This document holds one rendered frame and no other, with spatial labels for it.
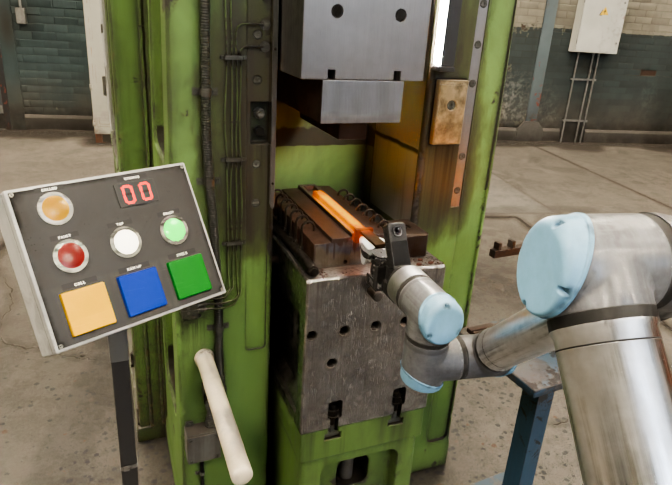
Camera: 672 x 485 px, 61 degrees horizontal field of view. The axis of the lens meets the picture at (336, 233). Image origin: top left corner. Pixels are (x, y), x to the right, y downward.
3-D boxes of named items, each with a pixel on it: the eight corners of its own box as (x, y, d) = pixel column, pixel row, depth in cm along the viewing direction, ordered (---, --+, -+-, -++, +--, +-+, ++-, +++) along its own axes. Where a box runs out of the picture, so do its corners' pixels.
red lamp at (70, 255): (87, 269, 98) (84, 246, 96) (57, 272, 96) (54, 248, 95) (87, 262, 101) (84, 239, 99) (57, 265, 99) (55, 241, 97)
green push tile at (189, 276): (213, 288, 114) (201, 252, 114) (180, 299, 109) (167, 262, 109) (208, 289, 115) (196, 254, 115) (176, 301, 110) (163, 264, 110)
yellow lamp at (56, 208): (71, 222, 98) (68, 198, 96) (41, 224, 96) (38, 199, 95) (72, 216, 101) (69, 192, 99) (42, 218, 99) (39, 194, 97)
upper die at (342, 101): (400, 122, 135) (404, 81, 131) (320, 123, 127) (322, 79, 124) (334, 95, 171) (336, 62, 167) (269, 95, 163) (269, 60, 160)
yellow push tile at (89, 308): (117, 322, 100) (104, 280, 100) (74, 337, 95) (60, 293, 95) (113, 323, 101) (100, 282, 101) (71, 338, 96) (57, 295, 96)
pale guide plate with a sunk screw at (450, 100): (460, 144, 157) (469, 80, 151) (432, 145, 154) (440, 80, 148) (456, 142, 159) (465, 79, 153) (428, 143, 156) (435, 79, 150)
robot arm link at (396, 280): (398, 276, 116) (439, 271, 119) (387, 265, 120) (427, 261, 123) (393, 314, 119) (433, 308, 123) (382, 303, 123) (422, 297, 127)
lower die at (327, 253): (386, 261, 147) (389, 230, 144) (312, 269, 140) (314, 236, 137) (327, 208, 183) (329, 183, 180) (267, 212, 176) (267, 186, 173)
